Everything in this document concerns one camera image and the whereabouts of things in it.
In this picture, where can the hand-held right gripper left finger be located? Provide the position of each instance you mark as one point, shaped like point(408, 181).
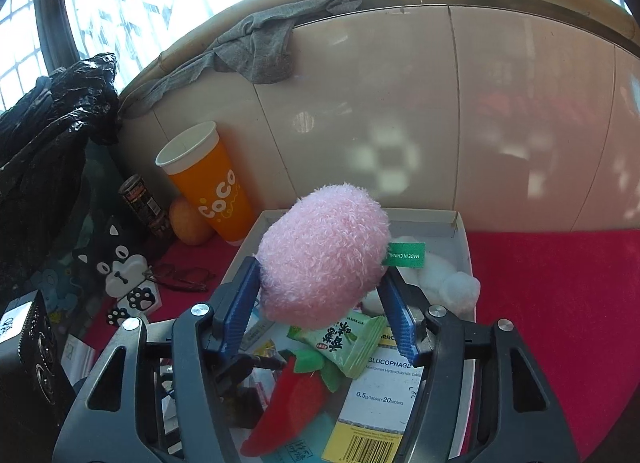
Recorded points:
point(240, 303)

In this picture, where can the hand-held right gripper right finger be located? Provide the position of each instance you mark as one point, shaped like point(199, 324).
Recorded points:
point(400, 313)

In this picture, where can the white plush bunny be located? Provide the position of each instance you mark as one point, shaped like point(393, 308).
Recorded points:
point(450, 283)

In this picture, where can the green snack packet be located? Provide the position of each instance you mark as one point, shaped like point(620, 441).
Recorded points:
point(350, 343)

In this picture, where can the white cardboard tray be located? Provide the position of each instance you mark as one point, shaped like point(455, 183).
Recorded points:
point(425, 223)

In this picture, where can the pink plush ball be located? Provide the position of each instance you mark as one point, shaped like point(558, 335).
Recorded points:
point(320, 253)

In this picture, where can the white box with yellow end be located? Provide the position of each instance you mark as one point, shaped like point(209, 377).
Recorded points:
point(375, 408)

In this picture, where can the red chili plush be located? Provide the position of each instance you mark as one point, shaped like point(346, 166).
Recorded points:
point(290, 403)

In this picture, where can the dark red glasses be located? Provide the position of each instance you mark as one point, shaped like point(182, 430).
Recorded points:
point(180, 279)

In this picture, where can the orange fruit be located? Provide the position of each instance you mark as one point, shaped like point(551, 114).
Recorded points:
point(187, 225)

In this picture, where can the orange paper cup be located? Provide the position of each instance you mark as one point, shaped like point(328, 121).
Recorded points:
point(210, 183)

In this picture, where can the black white cat figure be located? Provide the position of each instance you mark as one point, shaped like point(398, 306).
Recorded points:
point(120, 268)

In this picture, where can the dark can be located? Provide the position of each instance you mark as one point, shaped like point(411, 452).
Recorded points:
point(142, 205)

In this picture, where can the red tablecloth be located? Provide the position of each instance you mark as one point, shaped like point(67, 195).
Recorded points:
point(550, 318)

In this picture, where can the black plastic bag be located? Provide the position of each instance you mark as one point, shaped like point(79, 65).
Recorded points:
point(45, 128)

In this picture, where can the grey cloth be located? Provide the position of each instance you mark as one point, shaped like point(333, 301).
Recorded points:
point(260, 48)

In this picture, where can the metal window grille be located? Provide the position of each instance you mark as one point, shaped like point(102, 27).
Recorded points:
point(45, 18)

